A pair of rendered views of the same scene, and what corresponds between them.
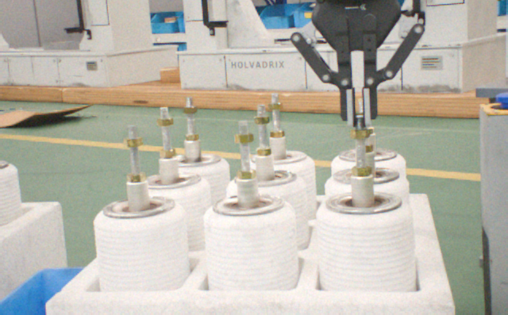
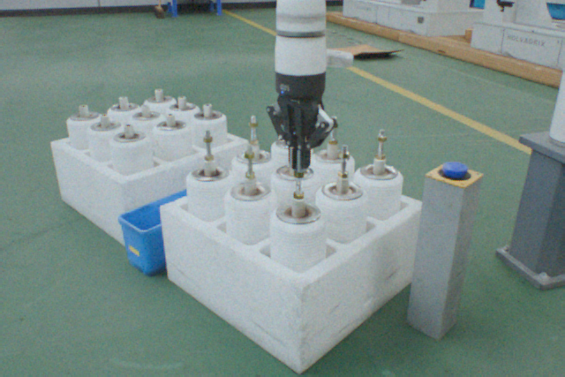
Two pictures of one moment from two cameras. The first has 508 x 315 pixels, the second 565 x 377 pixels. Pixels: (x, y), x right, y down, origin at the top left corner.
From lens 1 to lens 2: 0.53 m
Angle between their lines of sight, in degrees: 35
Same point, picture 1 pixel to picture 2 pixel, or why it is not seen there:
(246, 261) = (233, 222)
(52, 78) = (397, 24)
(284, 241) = (255, 218)
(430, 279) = (317, 268)
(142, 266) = (198, 205)
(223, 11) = not seen: outside the picture
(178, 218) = (219, 186)
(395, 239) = (297, 241)
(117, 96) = (429, 44)
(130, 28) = not seen: outside the picture
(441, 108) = not seen: outside the picture
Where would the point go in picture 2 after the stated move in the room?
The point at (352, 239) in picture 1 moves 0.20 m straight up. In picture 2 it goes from (274, 232) to (273, 115)
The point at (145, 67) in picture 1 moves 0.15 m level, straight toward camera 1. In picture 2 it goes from (458, 25) to (455, 27)
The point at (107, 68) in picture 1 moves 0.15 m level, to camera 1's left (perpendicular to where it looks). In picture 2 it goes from (429, 23) to (410, 22)
